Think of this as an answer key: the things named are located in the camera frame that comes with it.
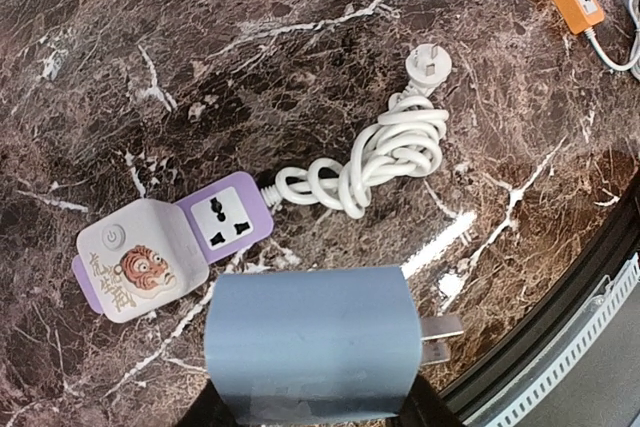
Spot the white slotted cable duct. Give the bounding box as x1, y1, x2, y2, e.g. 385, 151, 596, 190
487, 255, 639, 427

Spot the white coiled power cable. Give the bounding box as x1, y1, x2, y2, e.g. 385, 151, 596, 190
259, 44, 454, 221

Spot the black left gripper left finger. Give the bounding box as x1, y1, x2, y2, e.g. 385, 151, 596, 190
175, 381, 238, 427

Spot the light blue charger plug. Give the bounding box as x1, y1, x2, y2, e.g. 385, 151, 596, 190
204, 267, 463, 425

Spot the white orange-strip cable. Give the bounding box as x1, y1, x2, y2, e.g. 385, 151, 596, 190
582, 0, 640, 81

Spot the white cube power socket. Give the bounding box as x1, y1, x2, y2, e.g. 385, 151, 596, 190
76, 199, 209, 323

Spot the purple power strip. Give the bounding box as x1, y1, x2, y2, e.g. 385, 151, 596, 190
72, 172, 274, 315

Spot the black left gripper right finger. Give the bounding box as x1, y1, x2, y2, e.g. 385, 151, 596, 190
397, 374, 465, 427

